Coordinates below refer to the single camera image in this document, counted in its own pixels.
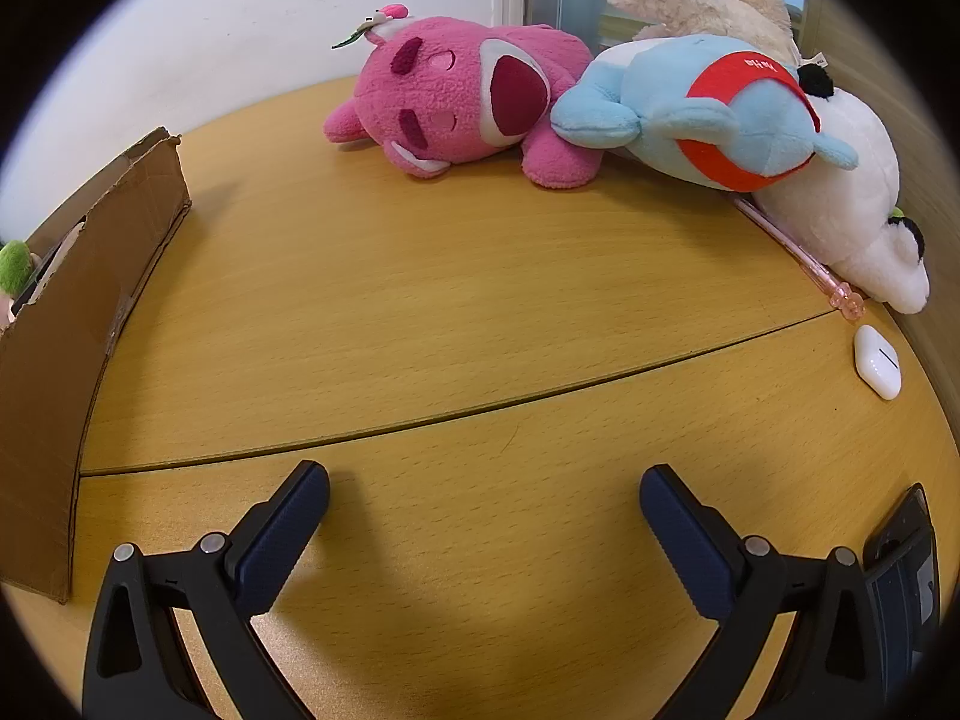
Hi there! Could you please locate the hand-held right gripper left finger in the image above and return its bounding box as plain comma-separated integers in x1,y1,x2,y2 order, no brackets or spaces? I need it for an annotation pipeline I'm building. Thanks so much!
82,460,331,720

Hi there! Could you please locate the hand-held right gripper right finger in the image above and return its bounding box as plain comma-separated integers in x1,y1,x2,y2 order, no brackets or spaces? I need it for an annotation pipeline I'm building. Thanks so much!
639,463,912,720

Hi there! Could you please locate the brown cardboard box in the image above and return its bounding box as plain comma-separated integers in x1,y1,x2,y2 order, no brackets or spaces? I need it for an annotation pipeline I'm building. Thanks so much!
0,127,192,607

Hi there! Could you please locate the wooden desktop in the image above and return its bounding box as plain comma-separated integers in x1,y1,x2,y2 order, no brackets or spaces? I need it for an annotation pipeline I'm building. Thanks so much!
71,75,960,720

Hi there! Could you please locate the black plastic device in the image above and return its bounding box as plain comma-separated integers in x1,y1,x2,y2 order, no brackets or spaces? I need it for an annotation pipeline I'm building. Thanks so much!
862,484,942,691

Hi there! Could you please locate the white earbuds case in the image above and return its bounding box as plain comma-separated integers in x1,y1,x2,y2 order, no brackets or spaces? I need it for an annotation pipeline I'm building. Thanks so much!
853,325,903,401

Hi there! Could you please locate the pink pen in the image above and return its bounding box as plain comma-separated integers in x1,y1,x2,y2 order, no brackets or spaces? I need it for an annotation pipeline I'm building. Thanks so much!
733,197,863,323

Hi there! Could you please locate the pig plush toy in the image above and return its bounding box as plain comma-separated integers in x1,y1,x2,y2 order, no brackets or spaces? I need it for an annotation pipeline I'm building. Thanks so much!
0,240,37,327

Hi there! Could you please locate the white panda plush toy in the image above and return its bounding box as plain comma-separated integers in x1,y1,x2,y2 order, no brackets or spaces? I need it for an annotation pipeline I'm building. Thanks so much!
750,60,932,314

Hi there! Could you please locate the blue plush toy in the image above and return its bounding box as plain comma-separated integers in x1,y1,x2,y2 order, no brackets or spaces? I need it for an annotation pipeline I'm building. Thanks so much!
550,34,860,194

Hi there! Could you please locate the pink bear plush toy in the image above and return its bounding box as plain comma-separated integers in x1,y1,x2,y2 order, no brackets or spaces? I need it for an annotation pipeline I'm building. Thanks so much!
322,4,601,192

